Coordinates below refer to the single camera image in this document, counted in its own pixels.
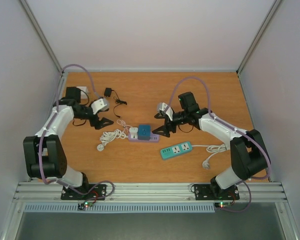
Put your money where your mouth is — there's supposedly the purple power strip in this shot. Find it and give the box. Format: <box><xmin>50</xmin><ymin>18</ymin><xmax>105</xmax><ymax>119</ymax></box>
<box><xmin>128</xmin><ymin>133</ymin><xmax>160</xmax><ymax>143</ymax></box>

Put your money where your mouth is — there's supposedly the blue cube socket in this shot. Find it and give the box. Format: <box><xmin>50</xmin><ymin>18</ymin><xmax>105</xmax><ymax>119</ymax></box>
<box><xmin>137</xmin><ymin>124</ymin><xmax>151</xmax><ymax>141</ymax></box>

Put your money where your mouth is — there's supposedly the white tiger print plug adapter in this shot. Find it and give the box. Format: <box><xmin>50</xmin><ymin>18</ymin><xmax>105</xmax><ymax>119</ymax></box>
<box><xmin>77</xmin><ymin>86</ymin><xmax>89</xmax><ymax>100</ymax></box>

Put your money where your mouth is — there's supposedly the teal power strip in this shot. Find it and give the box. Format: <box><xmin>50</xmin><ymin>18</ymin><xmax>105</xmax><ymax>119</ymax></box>
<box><xmin>160</xmin><ymin>141</ymin><xmax>193</xmax><ymax>161</ymax></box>

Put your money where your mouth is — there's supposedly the white charger with cable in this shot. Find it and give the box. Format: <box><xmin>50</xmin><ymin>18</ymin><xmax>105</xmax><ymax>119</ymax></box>
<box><xmin>116</xmin><ymin>119</ymin><xmax>138</xmax><ymax>139</ymax></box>

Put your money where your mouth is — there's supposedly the black power adapter with cable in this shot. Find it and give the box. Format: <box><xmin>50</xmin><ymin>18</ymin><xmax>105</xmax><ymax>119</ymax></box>
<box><xmin>104</xmin><ymin>87</ymin><xmax>128</xmax><ymax>119</ymax></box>

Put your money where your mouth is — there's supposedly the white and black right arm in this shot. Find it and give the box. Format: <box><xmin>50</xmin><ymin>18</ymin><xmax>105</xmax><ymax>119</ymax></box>
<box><xmin>153</xmin><ymin>92</ymin><xmax>271</xmax><ymax>198</ymax></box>

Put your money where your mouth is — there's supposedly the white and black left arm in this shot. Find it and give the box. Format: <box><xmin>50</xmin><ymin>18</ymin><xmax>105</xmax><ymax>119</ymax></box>
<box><xmin>23</xmin><ymin>87</ymin><xmax>114</xmax><ymax>199</ymax></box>

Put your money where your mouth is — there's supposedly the left controller board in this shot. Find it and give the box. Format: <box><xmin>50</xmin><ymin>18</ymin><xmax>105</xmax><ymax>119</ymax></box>
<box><xmin>77</xmin><ymin>201</ymin><xmax>94</xmax><ymax>211</ymax></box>

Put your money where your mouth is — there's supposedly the controller board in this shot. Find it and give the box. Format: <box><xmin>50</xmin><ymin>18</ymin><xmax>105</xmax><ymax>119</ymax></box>
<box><xmin>77</xmin><ymin>201</ymin><xmax>94</xmax><ymax>211</ymax></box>
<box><xmin>214</xmin><ymin>201</ymin><xmax>232</xmax><ymax>209</ymax></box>

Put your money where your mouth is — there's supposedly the right controller board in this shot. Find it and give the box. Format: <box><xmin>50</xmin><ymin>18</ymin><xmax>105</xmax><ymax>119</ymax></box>
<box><xmin>214</xmin><ymin>201</ymin><xmax>232</xmax><ymax>209</ymax></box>

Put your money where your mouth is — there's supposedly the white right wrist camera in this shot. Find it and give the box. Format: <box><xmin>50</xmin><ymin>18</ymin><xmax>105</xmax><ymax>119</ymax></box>
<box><xmin>156</xmin><ymin>102</ymin><xmax>174</xmax><ymax>121</ymax></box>

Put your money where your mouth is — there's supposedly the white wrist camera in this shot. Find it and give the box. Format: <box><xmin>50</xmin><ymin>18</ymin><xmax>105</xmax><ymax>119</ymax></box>
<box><xmin>156</xmin><ymin>102</ymin><xmax>174</xmax><ymax>121</ymax></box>
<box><xmin>90</xmin><ymin>97</ymin><xmax>110</xmax><ymax>115</ymax></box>

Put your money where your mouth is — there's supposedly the white purple strip cord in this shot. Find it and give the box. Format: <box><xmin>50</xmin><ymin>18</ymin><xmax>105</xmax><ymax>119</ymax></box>
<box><xmin>96</xmin><ymin>128</ymin><xmax>130</xmax><ymax>152</ymax></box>

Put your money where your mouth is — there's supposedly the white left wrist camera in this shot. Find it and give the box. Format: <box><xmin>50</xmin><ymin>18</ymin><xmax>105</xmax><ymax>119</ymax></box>
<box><xmin>90</xmin><ymin>97</ymin><xmax>110</xmax><ymax>115</ymax></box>

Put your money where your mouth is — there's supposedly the white power strip cord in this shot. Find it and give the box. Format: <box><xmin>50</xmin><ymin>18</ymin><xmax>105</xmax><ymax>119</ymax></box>
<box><xmin>191</xmin><ymin>143</ymin><xmax>228</xmax><ymax>171</ymax></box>

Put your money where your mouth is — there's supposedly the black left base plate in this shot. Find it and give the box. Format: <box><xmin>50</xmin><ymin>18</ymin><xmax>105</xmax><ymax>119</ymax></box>
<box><xmin>60</xmin><ymin>184</ymin><xmax>107</xmax><ymax>201</ymax></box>

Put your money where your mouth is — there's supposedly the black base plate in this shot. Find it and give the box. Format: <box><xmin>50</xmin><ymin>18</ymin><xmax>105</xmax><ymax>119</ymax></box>
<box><xmin>60</xmin><ymin>184</ymin><xmax>107</xmax><ymax>201</ymax></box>
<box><xmin>190</xmin><ymin>183</ymin><xmax>240</xmax><ymax>201</ymax></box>

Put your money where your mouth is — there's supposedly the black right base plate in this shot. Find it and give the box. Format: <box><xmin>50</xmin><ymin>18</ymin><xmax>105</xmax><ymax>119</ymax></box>
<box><xmin>190</xmin><ymin>183</ymin><xmax>240</xmax><ymax>201</ymax></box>

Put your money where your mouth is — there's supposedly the slotted grey cable duct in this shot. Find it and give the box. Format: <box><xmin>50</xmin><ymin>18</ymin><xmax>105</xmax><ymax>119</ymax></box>
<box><xmin>24</xmin><ymin>203</ymin><xmax>215</xmax><ymax>214</ymax></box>

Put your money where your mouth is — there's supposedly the aluminium front rail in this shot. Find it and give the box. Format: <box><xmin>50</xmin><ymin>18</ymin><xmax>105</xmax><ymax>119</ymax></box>
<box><xmin>12</xmin><ymin>181</ymin><xmax>288</xmax><ymax>203</ymax></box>

